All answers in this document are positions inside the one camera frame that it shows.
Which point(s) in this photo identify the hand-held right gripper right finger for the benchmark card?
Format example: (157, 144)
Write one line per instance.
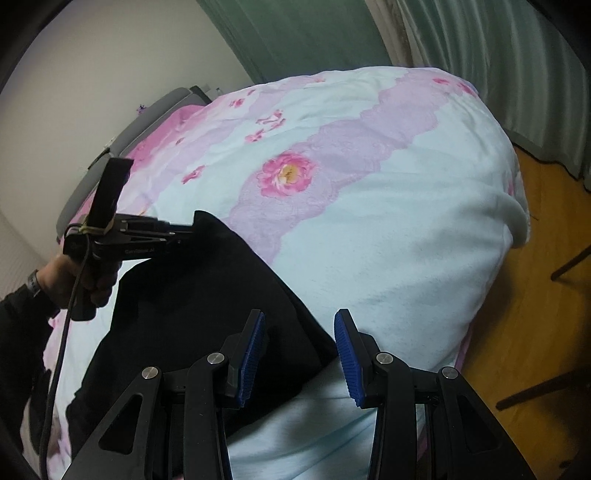
(347, 360)

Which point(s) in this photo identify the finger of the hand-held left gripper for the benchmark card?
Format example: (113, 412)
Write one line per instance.
(147, 239)
(147, 224)

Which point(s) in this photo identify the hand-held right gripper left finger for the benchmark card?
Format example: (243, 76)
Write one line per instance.
(253, 355)

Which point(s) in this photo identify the black pants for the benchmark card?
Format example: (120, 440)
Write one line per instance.
(184, 300)

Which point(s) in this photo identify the person's left forearm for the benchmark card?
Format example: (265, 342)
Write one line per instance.
(23, 323)

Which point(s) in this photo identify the person's left hand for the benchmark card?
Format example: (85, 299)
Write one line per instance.
(55, 281)

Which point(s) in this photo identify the black wrist watch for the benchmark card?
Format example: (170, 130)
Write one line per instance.
(34, 282)

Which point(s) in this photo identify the grey padded headboard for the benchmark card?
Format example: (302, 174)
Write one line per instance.
(138, 124)

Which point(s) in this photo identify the pink floral blanket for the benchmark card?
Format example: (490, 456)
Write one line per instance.
(369, 230)

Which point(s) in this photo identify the black stand leg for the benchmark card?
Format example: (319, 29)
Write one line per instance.
(531, 391)
(570, 264)

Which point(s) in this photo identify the green curtain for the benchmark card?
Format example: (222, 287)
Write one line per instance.
(300, 32)

